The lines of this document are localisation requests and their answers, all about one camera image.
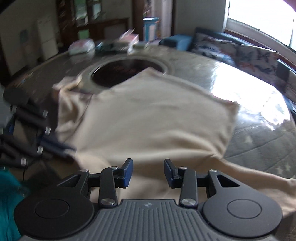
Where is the cream knit garment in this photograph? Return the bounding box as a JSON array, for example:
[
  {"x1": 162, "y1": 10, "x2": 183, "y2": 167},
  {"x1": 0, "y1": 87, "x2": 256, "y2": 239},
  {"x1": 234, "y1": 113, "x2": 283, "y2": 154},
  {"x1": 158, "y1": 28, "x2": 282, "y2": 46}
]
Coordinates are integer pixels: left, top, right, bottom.
[{"x1": 52, "y1": 68, "x2": 295, "y2": 216}]

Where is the white refrigerator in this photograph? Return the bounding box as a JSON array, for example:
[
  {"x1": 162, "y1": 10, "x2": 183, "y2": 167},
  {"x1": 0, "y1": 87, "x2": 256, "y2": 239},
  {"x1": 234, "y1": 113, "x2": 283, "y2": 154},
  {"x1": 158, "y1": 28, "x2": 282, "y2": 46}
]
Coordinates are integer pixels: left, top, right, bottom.
[{"x1": 37, "y1": 16, "x2": 58, "y2": 60}]

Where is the round induction cooktop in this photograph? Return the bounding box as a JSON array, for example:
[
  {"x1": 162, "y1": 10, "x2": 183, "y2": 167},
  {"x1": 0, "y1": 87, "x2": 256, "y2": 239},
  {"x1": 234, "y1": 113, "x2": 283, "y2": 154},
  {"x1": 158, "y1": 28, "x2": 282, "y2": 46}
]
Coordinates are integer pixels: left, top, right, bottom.
[{"x1": 78, "y1": 55, "x2": 174, "y2": 93}]

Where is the grey star quilted tablecloth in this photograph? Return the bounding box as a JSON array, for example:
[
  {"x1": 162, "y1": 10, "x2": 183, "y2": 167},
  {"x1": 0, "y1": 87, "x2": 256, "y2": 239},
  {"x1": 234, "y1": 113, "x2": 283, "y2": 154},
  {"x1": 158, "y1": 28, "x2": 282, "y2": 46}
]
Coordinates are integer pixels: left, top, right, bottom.
[{"x1": 11, "y1": 47, "x2": 295, "y2": 178}]

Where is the teal flat device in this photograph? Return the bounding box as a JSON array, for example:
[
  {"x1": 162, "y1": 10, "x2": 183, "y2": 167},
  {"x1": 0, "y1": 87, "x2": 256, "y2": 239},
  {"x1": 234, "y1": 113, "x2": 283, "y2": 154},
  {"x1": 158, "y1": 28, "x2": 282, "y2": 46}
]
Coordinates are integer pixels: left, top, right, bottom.
[{"x1": 96, "y1": 40, "x2": 121, "y2": 53}]

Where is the dark wooden display cabinet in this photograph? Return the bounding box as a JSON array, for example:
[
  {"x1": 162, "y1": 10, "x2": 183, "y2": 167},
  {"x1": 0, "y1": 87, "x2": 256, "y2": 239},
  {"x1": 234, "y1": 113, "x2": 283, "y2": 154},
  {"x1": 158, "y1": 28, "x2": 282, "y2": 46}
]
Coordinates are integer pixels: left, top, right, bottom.
[{"x1": 55, "y1": 1, "x2": 132, "y2": 48}]

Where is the pink tissue box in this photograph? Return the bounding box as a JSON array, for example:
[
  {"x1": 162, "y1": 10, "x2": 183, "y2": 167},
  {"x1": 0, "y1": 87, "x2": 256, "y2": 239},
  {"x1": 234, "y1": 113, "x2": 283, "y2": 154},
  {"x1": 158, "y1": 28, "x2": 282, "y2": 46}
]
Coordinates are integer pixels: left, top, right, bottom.
[{"x1": 116, "y1": 29, "x2": 139, "y2": 47}]

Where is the butterfly pillow lying flat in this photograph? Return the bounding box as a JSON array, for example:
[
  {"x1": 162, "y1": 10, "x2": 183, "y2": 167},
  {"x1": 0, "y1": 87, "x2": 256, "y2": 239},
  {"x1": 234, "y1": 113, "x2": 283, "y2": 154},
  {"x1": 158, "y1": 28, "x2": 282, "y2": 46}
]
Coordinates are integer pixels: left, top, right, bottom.
[{"x1": 191, "y1": 33, "x2": 238, "y2": 67}]

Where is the butterfly pillow upright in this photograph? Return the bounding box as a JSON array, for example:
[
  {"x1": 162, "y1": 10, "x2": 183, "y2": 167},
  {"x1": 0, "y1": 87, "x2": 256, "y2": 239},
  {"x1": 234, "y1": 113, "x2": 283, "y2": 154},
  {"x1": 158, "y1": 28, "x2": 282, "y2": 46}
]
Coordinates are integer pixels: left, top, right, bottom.
[{"x1": 236, "y1": 45, "x2": 279, "y2": 83}]

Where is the blue corner sofa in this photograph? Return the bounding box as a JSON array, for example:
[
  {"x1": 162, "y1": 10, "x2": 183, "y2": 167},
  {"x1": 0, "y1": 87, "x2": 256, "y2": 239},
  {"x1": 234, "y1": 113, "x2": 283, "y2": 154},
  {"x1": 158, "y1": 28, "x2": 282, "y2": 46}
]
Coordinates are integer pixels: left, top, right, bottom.
[{"x1": 159, "y1": 27, "x2": 296, "y2": 103}]

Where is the light blue small cabinet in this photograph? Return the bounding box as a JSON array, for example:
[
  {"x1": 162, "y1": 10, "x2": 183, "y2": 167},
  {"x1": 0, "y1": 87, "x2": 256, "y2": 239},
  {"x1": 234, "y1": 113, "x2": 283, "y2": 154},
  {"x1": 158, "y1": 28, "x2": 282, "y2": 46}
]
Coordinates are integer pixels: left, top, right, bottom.
[{"x1": 143, "y1": 17, "x2": 160, "y2": 42}]

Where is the window with green frame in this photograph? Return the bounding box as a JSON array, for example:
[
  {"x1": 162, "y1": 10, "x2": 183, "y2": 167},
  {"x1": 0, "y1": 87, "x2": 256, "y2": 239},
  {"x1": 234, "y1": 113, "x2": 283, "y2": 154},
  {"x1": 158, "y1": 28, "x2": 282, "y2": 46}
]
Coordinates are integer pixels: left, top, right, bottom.
[{"x1": 228, "y1": 0, "x2": 295, "y2": 50}]

